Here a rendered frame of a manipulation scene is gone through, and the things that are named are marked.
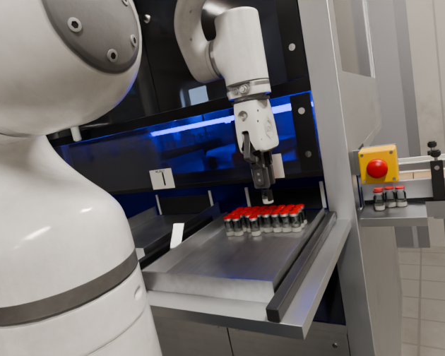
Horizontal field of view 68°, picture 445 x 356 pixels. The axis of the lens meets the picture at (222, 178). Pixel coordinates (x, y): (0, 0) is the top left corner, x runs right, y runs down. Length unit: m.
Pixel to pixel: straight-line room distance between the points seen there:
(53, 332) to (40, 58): 0.17
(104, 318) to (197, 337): 0.95
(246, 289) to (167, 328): 0.77
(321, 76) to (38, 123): 0.63
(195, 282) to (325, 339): 0.51
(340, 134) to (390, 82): 1.83
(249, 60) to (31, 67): 0.48
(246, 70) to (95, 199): 0.43
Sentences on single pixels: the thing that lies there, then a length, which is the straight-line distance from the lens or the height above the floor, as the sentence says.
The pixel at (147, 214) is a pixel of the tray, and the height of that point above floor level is 0.90.
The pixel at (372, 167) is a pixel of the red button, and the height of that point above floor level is 1.00.
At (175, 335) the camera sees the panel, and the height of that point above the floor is 0.48.
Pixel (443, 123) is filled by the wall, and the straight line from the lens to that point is 2.65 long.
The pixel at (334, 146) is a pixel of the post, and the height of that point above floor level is 1.05.
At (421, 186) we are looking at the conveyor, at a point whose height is 0.92.
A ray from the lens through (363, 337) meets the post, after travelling 0.96.
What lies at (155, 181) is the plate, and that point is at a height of 1.02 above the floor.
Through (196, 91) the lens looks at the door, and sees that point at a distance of 0.92.
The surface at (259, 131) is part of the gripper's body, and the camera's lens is 0.62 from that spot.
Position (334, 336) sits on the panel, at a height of 0.57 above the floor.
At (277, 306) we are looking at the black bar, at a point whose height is 0.90.
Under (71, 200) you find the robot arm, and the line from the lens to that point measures 0.26.
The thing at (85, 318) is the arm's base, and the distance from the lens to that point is 0.26.
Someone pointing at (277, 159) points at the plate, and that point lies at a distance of 0.82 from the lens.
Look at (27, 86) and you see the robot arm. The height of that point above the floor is 1.19.
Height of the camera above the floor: 1.15
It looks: 9 degrees down
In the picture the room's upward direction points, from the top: 11 degrees counter-clockwise
